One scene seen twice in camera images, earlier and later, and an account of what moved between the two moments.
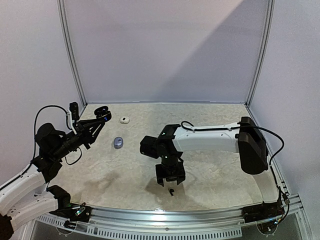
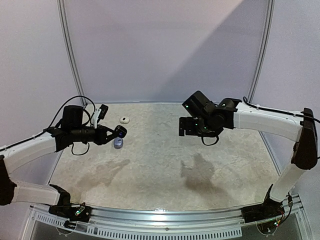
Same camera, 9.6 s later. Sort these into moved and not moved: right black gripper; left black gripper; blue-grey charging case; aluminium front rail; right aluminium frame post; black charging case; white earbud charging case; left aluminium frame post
Moved: left black gripper; right black gripper; black charging case
Not moved: left aluminium frame post; right aluminium frame post; aluminium front rail; blue-grey charging case; white earbud charging case
